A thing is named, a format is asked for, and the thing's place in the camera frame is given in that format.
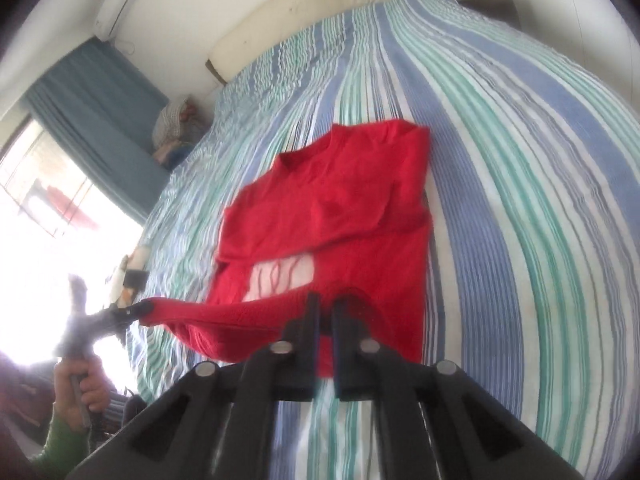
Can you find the striped bed sheet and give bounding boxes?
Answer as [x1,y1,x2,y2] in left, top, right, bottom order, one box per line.
[142,0,639,479]

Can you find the blue curtain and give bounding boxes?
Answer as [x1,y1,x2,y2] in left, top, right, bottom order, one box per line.
[22,39,169,223]

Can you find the red sweater with white rabbit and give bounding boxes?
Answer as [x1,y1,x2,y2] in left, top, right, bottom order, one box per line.
[142,119,433,363]

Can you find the black and beige object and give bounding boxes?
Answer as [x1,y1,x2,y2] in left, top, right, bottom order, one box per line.
[122,245,151,292]

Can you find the pile of clothes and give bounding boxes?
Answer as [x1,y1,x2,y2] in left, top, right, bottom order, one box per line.
[152,94,209,171]

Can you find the white air conditioner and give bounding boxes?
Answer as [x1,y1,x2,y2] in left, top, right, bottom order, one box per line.
[93,0,136,42]

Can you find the person's left hand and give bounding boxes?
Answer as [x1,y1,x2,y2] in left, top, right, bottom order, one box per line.
[53,356,110,434]

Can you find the green sleeved left forearm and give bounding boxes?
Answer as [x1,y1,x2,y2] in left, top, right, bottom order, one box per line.
[29,405,90,480]

